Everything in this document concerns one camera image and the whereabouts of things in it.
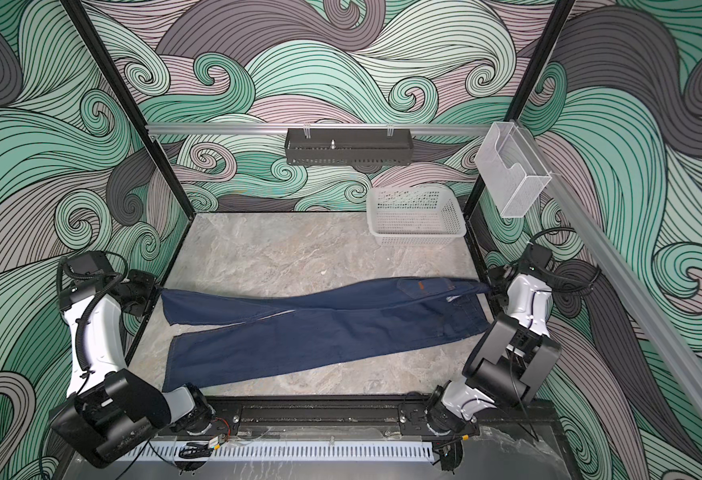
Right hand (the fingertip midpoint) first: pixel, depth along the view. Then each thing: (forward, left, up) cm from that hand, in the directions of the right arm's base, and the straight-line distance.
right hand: (490, 278), depth 85 cm
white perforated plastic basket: (+37, +14, -12) cm, 42 cm away
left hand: (-5, +91, +8) cm, 92 cm away
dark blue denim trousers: (-12, +78, -12) cm, 80 cm away
